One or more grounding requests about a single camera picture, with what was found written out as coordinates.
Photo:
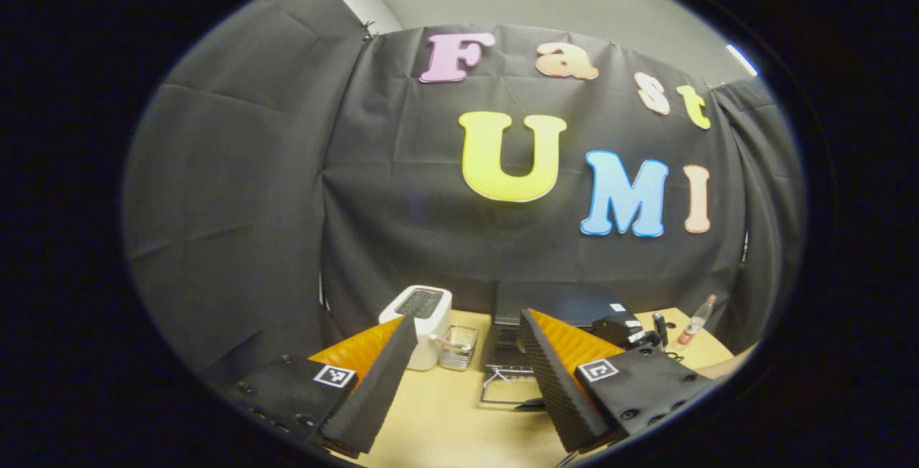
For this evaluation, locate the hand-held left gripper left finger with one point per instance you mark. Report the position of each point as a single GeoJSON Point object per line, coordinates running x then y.
{"type": "Point", "coordinates": [380, 389]}

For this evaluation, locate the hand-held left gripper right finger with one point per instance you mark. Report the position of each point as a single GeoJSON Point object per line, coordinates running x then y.
{"type": "Point", "coordinates": [556, 389]}

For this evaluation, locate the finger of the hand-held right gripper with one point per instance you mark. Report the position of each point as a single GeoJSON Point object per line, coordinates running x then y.
{"type": "Point", "coordinates": [614, 328]}

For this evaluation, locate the black electric oven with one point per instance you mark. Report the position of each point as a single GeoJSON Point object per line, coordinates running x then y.
{"type": "Point", "coordinates": [560, 299]}

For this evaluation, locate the clear plastic water bottle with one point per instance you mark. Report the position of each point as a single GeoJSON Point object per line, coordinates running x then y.
{"type": "Point", "coordinates": [693, 328]}

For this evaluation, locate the white toaster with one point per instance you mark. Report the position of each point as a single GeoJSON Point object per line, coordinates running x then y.
{"type": "Point", "coordinates": [431, 310]}

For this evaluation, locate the black backdrop cloth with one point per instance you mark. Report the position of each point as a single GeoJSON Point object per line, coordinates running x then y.
{"type": "Point", "coordinates": [237, 188]}

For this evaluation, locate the ceiling light panel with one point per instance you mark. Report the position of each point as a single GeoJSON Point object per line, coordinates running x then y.
{"type": "Point", "coordinates": [741, 60]}

